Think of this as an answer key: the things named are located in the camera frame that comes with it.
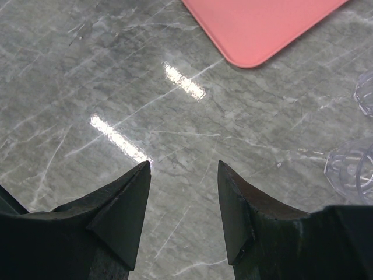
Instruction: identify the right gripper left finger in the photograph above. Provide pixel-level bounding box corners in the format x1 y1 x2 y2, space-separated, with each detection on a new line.
1 161 151 279

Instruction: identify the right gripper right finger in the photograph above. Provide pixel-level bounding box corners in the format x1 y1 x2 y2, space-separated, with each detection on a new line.
217 162 372 279

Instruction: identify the pink plastic tray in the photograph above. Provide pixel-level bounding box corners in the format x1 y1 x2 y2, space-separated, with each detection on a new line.
183 0 345 69

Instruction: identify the clear glass front middle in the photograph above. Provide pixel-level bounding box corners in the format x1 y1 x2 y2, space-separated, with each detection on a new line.
324 137 372 205

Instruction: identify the clear glass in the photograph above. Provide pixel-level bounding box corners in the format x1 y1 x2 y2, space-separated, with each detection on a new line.
353 70 373 117
324 137 372 205

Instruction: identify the clear glass front left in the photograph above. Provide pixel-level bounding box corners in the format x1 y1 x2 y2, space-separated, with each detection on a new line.
353 70 373 117

